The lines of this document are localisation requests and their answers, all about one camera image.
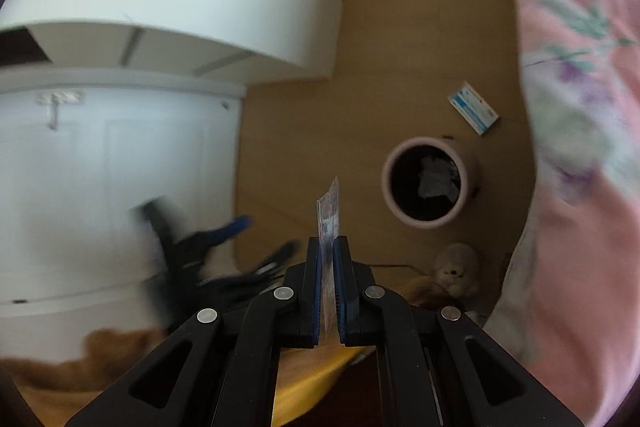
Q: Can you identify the brown fleece cloth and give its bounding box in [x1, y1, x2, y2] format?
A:
[0, 327, 171, 393]

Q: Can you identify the pink floral duvet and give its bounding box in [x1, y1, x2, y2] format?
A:
[487, 0, 640, 427]

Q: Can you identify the metal door handle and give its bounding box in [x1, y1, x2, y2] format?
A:
[35, 91, 83, 130]

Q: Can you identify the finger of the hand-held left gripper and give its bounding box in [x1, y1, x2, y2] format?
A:
[192, 215, 253, 254]
[200, 241, 301, 294]

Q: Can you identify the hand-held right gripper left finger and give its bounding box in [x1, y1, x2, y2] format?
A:
[64, 237, 321, 427]

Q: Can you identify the beige plush monkey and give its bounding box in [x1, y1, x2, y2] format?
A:
[400, 243, 483, 308]

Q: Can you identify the yellow cloth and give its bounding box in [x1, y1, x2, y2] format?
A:
[10, 347, 371, 427]

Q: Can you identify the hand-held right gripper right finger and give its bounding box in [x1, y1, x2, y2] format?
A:
[332, 234, 586, 427]

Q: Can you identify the white door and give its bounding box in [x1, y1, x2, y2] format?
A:
[0, 67, 248, 308]

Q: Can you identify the clear plastic wrapper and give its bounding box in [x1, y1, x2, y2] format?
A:
[316, 176, 342, 338]
[419, 157, 458, 200]

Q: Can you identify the blue white medicine box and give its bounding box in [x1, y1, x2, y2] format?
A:
[446, 80, 500, 136]

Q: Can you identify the pink trash bin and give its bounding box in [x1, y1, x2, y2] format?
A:
[381, 136, 482, 230]

